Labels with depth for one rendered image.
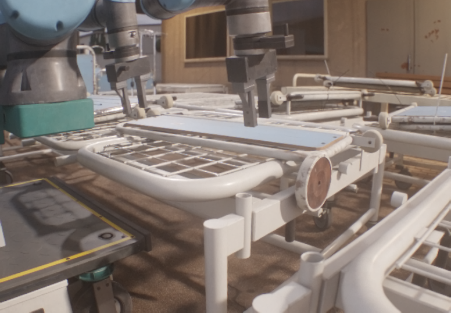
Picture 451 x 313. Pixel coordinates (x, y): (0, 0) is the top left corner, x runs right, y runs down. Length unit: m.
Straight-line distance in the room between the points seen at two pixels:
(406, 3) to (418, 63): 1.13
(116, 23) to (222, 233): 0.64
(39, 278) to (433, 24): 6.62
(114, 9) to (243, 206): 0.64
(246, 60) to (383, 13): 6.38
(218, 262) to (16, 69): 0.51
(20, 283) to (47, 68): 0.41
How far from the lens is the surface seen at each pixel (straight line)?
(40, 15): 0.51
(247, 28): 0.69
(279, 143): 0.83
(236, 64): 0.69
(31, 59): 0.69
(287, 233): 0.90
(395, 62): 6.82
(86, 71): 2.59
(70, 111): 0.68
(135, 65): 1.01
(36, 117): 0.66
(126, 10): 0.98
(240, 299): 1.14
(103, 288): 0.89
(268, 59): 0.76
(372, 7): 7.08
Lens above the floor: 0.68
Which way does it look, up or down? 11 degrees down
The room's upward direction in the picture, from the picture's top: straight up
